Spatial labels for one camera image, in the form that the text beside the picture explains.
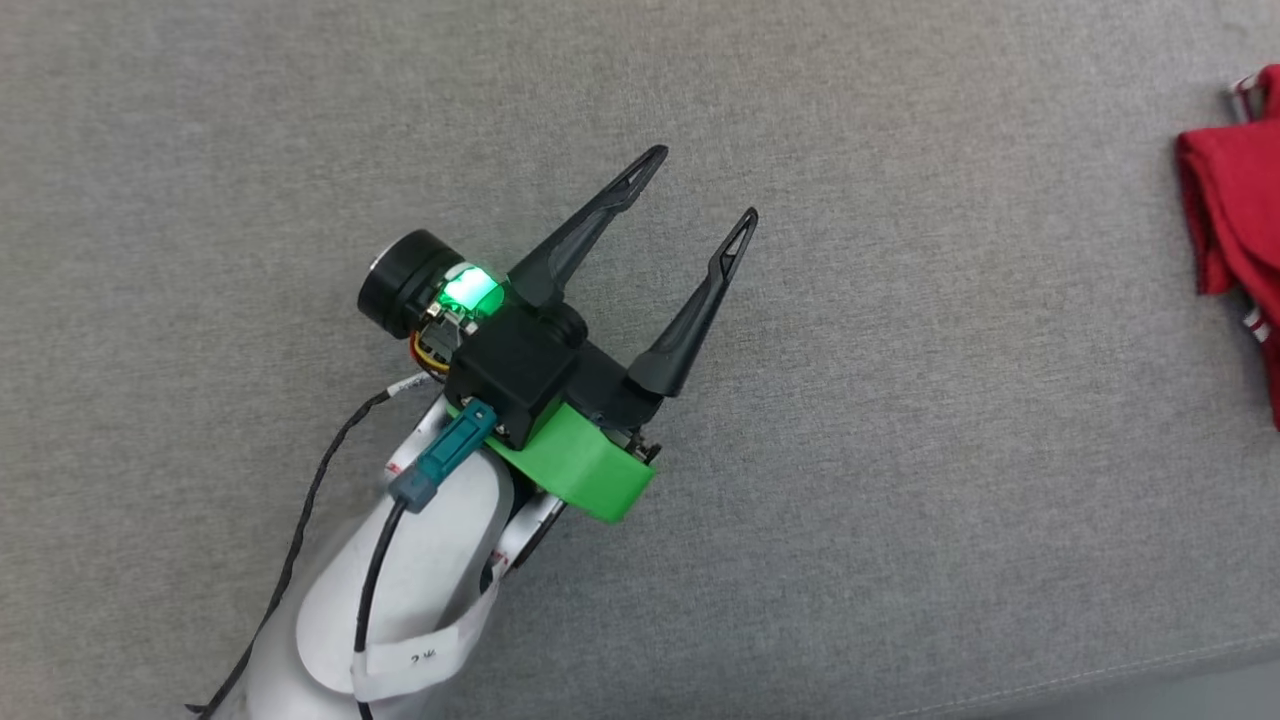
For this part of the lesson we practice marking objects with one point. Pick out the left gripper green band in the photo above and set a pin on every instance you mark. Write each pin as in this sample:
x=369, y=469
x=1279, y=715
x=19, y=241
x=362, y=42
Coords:
x=590, y=470

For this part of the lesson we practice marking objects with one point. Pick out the red white basketball jersey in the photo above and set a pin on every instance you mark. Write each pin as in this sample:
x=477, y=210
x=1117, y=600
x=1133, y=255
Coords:
x=1240, y=200

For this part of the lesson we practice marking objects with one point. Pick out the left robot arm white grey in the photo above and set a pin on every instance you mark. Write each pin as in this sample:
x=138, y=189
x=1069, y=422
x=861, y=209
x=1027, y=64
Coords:
x=420, y=580

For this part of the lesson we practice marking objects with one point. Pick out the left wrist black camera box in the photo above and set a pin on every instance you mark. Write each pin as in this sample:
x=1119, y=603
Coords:
x=515, y=370

